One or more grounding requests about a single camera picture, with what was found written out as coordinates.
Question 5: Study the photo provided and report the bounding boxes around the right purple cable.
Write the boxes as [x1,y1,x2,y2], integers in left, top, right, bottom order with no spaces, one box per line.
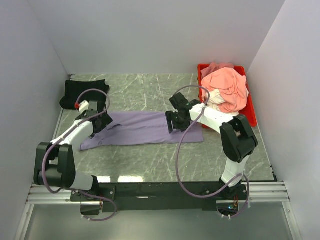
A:
[173,85,250,221]

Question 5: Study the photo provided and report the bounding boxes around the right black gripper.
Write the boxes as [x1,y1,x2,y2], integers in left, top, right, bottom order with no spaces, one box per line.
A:
[165,110,192,134]

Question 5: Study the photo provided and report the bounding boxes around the purple cable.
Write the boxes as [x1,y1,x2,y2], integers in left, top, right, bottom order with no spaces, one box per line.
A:
[42,88,118,222]
[173,85,250,221]

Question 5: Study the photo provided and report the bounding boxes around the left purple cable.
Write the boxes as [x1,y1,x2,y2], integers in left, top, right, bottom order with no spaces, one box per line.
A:
[42,88,118,222]

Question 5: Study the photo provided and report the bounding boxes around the lavender t shirt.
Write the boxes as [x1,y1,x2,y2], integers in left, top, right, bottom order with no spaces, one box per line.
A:
[78,111,205,152]

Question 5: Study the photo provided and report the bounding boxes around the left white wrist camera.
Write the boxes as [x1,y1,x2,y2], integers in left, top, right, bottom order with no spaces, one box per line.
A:
[74,100,89,113]

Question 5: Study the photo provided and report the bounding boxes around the pink t shirt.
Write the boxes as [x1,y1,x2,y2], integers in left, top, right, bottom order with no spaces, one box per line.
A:
[201,62,247,115]

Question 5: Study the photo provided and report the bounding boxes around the aluminium frame rail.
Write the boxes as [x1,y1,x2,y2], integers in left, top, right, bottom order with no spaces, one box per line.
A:
[15,181,302,240]

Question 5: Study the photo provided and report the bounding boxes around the black base crossbar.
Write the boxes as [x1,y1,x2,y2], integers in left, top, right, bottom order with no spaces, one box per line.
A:
[70,181,248,213]

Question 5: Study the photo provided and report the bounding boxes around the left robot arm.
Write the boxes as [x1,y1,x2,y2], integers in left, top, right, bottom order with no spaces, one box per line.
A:
[33,100,113,201]

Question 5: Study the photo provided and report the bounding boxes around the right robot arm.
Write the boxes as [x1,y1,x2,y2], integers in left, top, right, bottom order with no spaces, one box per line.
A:
[165,92,258,200]

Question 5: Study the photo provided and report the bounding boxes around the folded black t shirt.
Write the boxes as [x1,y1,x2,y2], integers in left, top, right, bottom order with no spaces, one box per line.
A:
[59,79,110,112]

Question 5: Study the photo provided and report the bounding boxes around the white t shirt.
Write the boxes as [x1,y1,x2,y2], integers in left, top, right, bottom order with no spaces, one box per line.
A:
[207,89,249,113]

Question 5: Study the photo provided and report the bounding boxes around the red plastic bin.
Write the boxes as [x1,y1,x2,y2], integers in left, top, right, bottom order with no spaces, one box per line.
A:
[197,63,258,127]

